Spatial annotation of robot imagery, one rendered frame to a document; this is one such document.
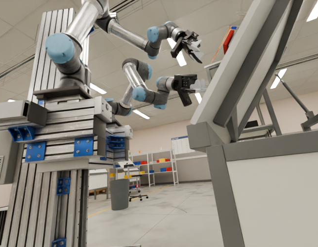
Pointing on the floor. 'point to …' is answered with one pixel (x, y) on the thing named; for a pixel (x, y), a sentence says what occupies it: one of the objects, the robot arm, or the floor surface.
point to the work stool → (136, 188)
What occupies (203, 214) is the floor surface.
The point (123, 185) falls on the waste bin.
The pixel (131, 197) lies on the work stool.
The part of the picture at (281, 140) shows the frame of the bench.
